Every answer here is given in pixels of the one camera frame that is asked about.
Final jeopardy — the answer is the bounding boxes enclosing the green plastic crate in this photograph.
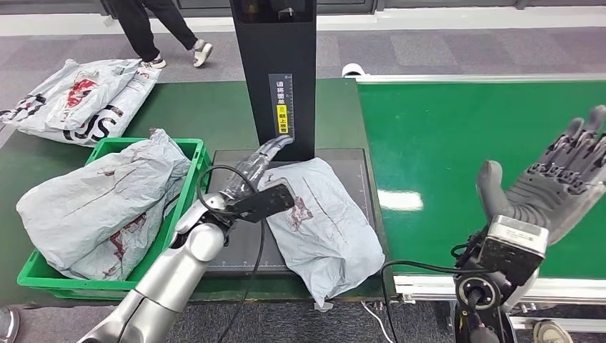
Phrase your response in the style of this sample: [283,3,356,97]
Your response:
[16,137,212,302]

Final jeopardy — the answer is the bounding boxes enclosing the black scanner base plate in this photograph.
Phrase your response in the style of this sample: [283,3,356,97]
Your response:
[203,148,384,278]

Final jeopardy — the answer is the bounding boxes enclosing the person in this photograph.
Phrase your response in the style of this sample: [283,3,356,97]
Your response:
[107,0,214,70]

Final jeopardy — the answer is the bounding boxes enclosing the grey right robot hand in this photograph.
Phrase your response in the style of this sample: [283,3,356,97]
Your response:
[475,104,606,246]

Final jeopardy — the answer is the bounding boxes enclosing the white parcel bag black letters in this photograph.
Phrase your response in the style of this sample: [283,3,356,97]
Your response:
[19,66,162,148]

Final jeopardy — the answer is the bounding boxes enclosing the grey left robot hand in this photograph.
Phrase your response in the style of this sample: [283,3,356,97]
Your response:
[222,135,294,200]

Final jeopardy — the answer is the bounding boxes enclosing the green conveyor belt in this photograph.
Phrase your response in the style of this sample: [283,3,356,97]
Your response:
[357,81,606,280]

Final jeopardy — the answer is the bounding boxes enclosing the black scanner column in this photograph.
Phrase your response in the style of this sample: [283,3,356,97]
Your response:
[229,0,318,163]

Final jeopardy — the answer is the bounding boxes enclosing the grey caster wheel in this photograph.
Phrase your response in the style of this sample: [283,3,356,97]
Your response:
[532,319,574,343]

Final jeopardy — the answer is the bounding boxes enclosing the black yellow label strip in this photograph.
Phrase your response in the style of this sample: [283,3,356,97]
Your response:
[268,73,295,141]

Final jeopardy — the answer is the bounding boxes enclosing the grey rounded floor object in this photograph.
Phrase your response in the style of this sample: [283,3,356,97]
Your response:
[0,307,21,343]

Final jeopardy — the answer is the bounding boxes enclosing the aluminium conveyor frame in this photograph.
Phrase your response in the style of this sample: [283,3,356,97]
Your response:
[354,73,606,332]

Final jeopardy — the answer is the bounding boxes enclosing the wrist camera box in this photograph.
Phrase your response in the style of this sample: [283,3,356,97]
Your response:
[226,177,297,224]
[478,215,550,287]

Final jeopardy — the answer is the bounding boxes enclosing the white parcel bag faint print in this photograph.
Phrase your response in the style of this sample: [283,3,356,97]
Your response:
[257,157,386,309]

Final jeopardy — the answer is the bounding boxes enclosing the white cable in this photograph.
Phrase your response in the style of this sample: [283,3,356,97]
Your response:
[362,302,394,343]

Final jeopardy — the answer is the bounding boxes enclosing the grey parcel bag red print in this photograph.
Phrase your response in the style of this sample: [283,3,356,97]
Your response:
[61,175,190,282]

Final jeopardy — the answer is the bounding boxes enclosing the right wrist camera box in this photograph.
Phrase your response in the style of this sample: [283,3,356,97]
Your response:
[478,215,550,287]

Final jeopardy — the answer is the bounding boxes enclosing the dark green work table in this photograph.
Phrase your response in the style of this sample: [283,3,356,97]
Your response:
[0,78,396,307]

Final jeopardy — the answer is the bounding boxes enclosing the black right camera cable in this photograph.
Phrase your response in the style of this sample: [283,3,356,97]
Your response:
[379,260,484,343]

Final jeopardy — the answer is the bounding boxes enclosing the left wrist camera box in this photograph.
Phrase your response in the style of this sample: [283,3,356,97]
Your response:
[226,177,297,224]

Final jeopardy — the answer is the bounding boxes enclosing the white parcel bag red logo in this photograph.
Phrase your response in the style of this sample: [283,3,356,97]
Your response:
[0,59,143,132]

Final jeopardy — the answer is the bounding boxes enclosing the white conveyor roller end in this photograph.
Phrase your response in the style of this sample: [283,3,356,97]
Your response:
[342,62,369,78]

